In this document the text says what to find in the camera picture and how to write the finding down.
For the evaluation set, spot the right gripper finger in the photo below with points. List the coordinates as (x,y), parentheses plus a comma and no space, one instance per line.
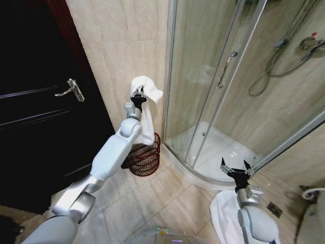
(225,167)
(248,167)

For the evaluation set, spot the square metal floor drain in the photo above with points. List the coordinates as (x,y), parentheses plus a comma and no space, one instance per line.
(274,209)

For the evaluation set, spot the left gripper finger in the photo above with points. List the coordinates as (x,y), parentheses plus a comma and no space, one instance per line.
(136,90)
(144,92)

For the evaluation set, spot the reddish brown door frame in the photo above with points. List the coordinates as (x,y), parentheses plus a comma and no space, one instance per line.
(68,35)

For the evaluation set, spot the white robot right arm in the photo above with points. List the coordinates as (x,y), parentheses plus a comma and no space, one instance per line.
(256,223)

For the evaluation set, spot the chrome shower mixer valve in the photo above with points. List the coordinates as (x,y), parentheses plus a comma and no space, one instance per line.
(310,45)

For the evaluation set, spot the white shower tray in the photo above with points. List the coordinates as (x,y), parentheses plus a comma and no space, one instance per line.
(223,155)

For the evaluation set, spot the dark wooden door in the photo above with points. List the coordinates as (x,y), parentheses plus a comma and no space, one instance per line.
(40,106)

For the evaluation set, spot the glass shower enclosure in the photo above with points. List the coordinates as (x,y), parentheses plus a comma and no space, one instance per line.
(203,84)

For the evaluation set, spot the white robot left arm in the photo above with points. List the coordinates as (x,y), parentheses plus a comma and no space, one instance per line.
(111,152)

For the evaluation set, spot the white floor towel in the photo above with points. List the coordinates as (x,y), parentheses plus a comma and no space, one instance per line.
(224,216)

